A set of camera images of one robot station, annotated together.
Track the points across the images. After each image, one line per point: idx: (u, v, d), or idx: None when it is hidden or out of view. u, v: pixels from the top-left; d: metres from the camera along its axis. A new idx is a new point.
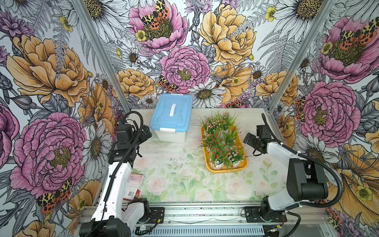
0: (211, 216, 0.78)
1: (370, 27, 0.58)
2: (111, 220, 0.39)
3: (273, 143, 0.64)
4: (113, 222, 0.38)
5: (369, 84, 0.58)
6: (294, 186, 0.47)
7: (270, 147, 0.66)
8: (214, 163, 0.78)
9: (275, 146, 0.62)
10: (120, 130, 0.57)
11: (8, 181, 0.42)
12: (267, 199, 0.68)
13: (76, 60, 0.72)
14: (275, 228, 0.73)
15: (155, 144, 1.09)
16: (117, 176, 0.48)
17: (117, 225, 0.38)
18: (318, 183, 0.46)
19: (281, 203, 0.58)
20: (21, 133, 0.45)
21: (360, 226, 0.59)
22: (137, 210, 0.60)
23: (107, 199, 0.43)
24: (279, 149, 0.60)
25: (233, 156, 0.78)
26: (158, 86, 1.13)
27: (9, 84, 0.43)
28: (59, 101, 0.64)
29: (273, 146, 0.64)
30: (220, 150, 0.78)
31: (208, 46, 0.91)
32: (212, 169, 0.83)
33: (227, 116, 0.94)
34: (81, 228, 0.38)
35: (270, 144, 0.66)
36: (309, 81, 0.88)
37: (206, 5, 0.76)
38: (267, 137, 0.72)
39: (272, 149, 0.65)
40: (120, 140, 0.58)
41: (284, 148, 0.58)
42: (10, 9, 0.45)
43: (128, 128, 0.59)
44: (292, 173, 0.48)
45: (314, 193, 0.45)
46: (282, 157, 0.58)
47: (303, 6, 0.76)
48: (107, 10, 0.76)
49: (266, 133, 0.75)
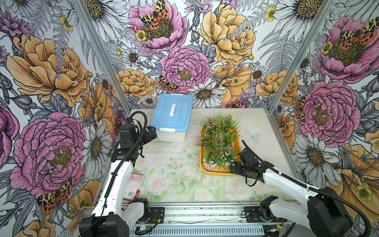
0: (211, 216, 0.78)
1: (370, 27, 0.58)
2: (111, 216, 0.39)
3: (269, 174, 0.58)
4: (112, 218, 0.39)
5: (369, 84, 0.58)
6: (322, 229, 0.42)
7: (266, 177, 0.60)
8: (208, 162, 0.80)
9: (273, 177, 0.57)
10: (123, 129, 0.58)
11: (8, 181, 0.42)
12: (269, 206, 0.65)
13: (76, 60, 0.72)
14: (275, 228, 0.73)
15: (156, 144, 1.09)
16: (118, 173, 0.49)
17: (115, 222, 0.38)
18: (341, 215, 0.43)
19: (287, 217, 0.58)
20: (21, 133, 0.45)
21: (360, 227, 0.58)
22: (137, 209, 0.61)
23: (107, 195, 0.44)
24: (281, 181, 0.54)
25: (225, 155, 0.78)
26: (158, 86, 1.13)
27: (9, 84, 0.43)
28: (59, 101, 0.64)
29: (270, 177, 0.58)
30: (214, 149, 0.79)
31: (208, 46, 0.91)
32: (206, 170, 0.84)
33: (229, 118, 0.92)
34: (80, 222, 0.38)
35: (265, 174, 0.59)
36: (309, 81, 0.88)
37: (206, 5, 0.76)
38: (253, 163, 0.69)
39: (270, 179, 0.58)
40: (123, 139, 0.59)
41: (286, 180, 0.52)
42: (10, 9, 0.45)
43: (131, 127, 0.60)
44: (315, 216, 0.43)
45: (343, 227, 0.41)
46: (286, 187, 0.52)
47: (303, 6, 0.76)
48: (108, 10, 0.76)
49: (250, 158, 0.69)
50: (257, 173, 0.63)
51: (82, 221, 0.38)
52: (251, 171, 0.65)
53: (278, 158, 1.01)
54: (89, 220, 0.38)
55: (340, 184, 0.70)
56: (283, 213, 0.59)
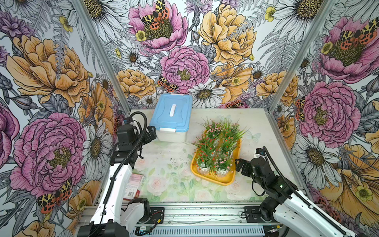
0: (211, 216, 0.78)
1: (370, 27, 0.58)
2: (110, 224, 0.39)
3: (297, 202, 0.51)
4: (112, 226, 0.38)
5: (369, 84, 0.58)
6: None
7: (288, 203, 0.53)
8: (200, 166, 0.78)
9: (300, 208, 0.50)
10: (121, 131, 0.56)
11: (8, 181, 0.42)
12: (272, 212, 0.64)
13: (76, 60, 0.72)
14: (275, 228, 0.73)
15: (156, 144, 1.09)
16: (118, 178, 0.48)
17: (115, 229, 0.38)
18: None
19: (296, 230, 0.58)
20: (21, 133, 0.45)
21: (360, 227, 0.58)
22: (137, 212, 0.60)
23: (107, 202, 0.43)
24: (310, 215, 0.49)
25: (219, 163, 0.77)
26: (158, 86, 1.13)
27: (9, 84, 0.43)
28: (59, 101, 0.64)
29: (295, 206, 0.52)
30: (206, 154, 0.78)
31: (208, 46, 0.91)
32: (197, 172, 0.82)
33: (235, 129, 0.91)
34: (80, 230, 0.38)
35: (290, 200, 0.52)
36: (309, 81, 0.88)
37: (206, 5, 0.76)
38: (270, 179, 0.60)
39: (293, 207, 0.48)
40: (121, 141, 0.57)
41: (320, 217, 0.47)
42: (10, 9, 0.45)
43: (129, 129, 0.58)
44: None
45: None
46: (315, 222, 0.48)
47: (303, 6, 0.76)
48: (108, 10, 0.76)
49: (268, 173, 0.59)
50: (277, 193, 0.54)
51: (81, 229, 0.38)
52: (268, 189, 0.56)
53: (277, 159, 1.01)
54: (89, 228, 0.38)
55: (340, 184, 0.70)
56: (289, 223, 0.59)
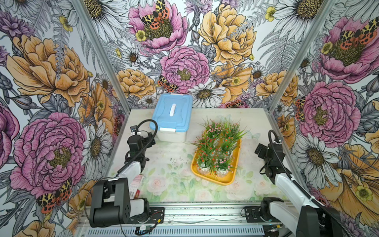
0: (211, 216, 0.78)
1: (370, 27, 0.58)
2: (120, 180, 0.46)
3: (282, 176, 0.58)
4: (122, 181, 0.45)
5: (369, 84, 0.58)
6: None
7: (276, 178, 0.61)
8: (200, 166, 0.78)
9: (284, 180, 0.57)
10: (132, 142, 0.68)
11: (8, 181, 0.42)
12: (269, 202, 0.67)
13: (76, 60, 0.72)
14: (275, 229, 0.73)
15: (156, 144, 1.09)
16: (133, 165, 0.60)
17: (124, 184, 0.45)
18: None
19: (283, 219, 0.57)
20: (21, 133, 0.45)
21: (360, 227, 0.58)
22: (137, 205, 0.60)
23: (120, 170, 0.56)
24: (288, 185, 0.54)
25: (219, 163, 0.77)
26: (158, 86, 1.13)
27: (9, 84, 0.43)
28: (59, 101, 0.64)
29: (282, 179, 0.58)
30: (206, 154, 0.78)
31: (208, 46, 0.91)
32: (197, 172, 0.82)
33: (235, 128, 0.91)
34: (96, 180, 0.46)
35: (279, 175, 0.60)
36: (309, 81, 0.88)
37: (206, 5, 0.76)
38: (275, 164, 0.68)
39: (280, 181, 0.59)
40: (133, 149, 0.69)
41: (295, 186, 0.52)
42: (10, 9, 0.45)
43: (138, 138, 0.70)
44: (303, 223, 0.43)
45: None
46: (291, 193, 0.52)
47: (303, 6, 0.76)
48: (107, 10, 0.76)
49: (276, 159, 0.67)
50: (271, 173, 0.64)
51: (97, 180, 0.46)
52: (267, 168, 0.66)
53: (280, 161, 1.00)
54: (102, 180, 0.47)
55: (340, 184, 0.70)
56: (280, 214, 0.59)
